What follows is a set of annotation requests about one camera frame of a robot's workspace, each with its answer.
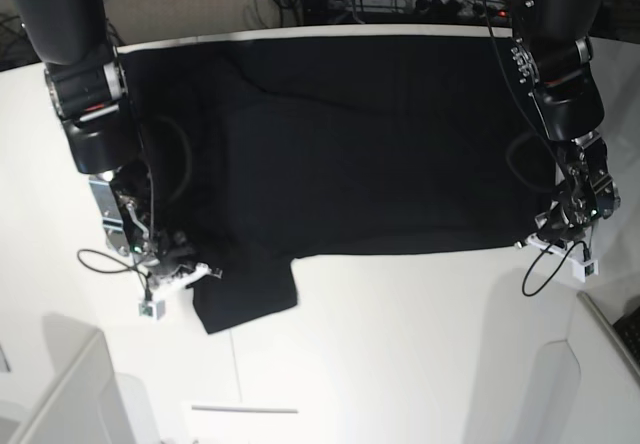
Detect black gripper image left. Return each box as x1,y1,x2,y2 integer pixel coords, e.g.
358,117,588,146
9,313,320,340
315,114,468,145
142,231,220,281

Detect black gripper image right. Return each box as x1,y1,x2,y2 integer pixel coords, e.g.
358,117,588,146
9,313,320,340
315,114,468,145
514,203,600,254

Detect black T-shirt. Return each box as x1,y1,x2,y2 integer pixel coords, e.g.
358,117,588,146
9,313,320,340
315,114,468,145
122,36,556,334

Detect black robot arm image left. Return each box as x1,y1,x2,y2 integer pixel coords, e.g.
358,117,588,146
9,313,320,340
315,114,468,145
12,0,222,288

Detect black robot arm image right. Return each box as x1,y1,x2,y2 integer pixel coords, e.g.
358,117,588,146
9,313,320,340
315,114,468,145
512,0,620,246

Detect black keyboard at right edge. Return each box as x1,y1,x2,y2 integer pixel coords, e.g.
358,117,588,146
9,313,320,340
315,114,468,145
614,312,640,363

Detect white partition lower right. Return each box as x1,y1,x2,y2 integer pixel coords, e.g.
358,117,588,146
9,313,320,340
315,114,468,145
519,292,639,443

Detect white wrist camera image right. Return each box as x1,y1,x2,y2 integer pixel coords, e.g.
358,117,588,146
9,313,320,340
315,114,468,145
525,235,599,283

